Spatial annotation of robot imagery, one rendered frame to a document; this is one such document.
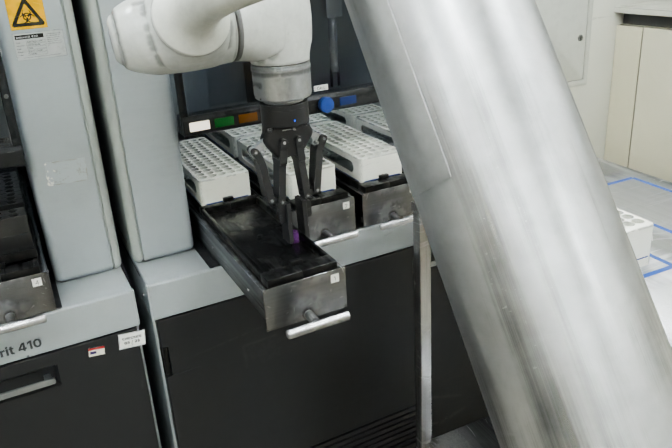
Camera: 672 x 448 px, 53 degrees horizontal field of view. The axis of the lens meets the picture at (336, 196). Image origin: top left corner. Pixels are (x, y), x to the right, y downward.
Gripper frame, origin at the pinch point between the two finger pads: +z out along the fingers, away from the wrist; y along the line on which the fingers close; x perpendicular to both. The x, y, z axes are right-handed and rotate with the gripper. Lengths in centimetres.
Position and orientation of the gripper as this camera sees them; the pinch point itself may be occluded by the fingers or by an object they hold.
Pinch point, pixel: (294, 219)
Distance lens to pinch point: 110.7
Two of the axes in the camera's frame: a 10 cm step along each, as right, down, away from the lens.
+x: 4.6, 3.0, -8.4
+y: -8.9, 2.2, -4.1
